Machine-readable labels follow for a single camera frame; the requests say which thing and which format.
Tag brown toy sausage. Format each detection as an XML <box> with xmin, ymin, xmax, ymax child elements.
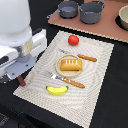
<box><xmin>17</xmin><ymin>75</ymin><xmax>26</xmax><ymax>87</ymax></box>

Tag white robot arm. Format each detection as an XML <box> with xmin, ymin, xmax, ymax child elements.
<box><xmin>0</xmin><ymin>0</ymin><xmax>47</xmax><ymax>83</ymax></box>

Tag brown wooden board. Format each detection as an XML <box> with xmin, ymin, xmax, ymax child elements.
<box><xmin>48</xmin><ymin>1</ymin><xmax>128</xmax><ymax>43</ymax></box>

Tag red toy tomato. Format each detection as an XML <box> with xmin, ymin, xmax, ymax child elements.
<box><xmin>68</xmin><ymin>35</ymin><xmax>79</xmax><ymax>45</ymax></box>

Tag fork with orange handle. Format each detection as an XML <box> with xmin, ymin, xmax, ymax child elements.
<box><xmin>45</xmin><ymin>71</ymin><xmax>85</xmax><ymax>88</ymax></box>

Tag small grey pot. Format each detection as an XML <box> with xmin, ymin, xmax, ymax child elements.
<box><xmin>47</xmin><ymin>1</ymin><xmax>78</xmax><ymax>18</ymax></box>

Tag orange toy bread loaf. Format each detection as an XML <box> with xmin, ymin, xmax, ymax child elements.
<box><xmin>60</xmin><ymin>59</ymin><xmax>83</xmax><ymax>71</ymax></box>

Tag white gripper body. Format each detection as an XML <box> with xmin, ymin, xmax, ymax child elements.
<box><xmin>0</xmin><ymin>28</ymin><xmax>47</xmax><ymax>83</ymax></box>

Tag yellow toy banana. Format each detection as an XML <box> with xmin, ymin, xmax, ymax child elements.
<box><xmin>46</xmin><ymin>86</ymin><xmax>68</xmax><ymax>95</ymax></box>

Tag beige bowl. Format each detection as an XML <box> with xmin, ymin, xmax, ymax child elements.
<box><xmin>119</xmin><ymin>5</ymin><xmax>128</xmax><ymax>30</ymax></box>

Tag beige woven placemat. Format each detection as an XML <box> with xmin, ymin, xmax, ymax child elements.
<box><xmin>14</xmin><ymin>31</ymin><xmax>114</xmax><ymax>128</ymax></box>

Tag large grey pot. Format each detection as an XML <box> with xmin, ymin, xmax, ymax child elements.
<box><xmin>79</xmin><ymin>0</ymin><xmax>105</xmax><ymax>24</ymax></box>

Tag round wooden plate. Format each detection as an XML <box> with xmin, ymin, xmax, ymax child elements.
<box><xmin>55</xmin><ymin>54</ymin><xmax>83</xmax><ymax>78</ymax></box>

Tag knife with orange handle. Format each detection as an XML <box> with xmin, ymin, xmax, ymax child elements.
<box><xmin>58</xmin><ymin>49</ymin><xmax>97</xmax><ymax>62</ymax></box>

